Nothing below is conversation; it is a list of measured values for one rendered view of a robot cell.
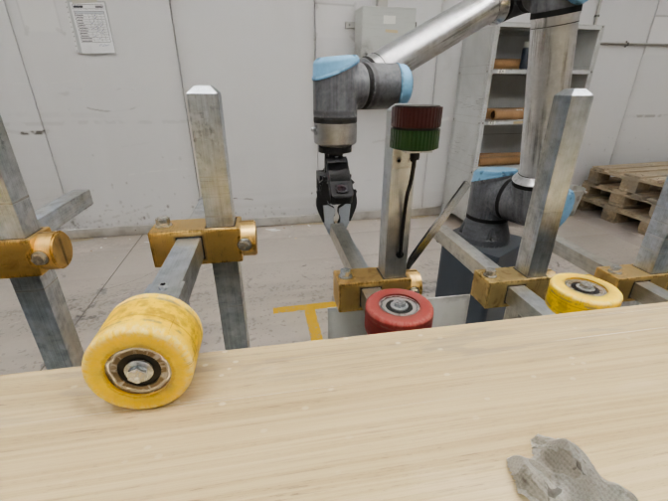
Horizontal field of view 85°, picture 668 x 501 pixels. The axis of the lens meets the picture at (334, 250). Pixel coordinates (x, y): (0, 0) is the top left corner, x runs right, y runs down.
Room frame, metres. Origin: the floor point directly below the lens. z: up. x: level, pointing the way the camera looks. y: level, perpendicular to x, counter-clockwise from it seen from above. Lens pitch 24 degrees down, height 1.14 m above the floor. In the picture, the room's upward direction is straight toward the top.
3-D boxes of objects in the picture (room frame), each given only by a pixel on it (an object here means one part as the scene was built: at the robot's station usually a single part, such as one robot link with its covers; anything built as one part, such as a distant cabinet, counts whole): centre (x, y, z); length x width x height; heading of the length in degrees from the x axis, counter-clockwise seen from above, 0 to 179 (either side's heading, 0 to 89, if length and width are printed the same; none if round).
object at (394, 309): (0.37, -0.08, 0.85); 0.08 x 0.08 x 0.11
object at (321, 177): (0.81, 0.00, 0.97); 0.09 x 0.08 x 0.12; 10
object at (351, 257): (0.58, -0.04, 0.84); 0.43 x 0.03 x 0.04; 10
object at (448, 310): (0.55, -0.12, 0.75); 0.26 x 0.01 x 0.10; 100
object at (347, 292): (0.51, -0.07, 0.85); 0.13 x 0.06 x 0.05; 100
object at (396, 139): (0.47, -0.10, 1.08); 0.06 x 0.06 x 0.02
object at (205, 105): (0.47, 0.15, 0.90); 0.03 x 0.03 x 0.48; 10
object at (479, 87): (3.27, -1.52, 0.78); 0.90 x 0.45 x 1.55; 101
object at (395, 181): (0.52, -0.09, 0.88); 0.03 x 0.03 x 0.48; 10
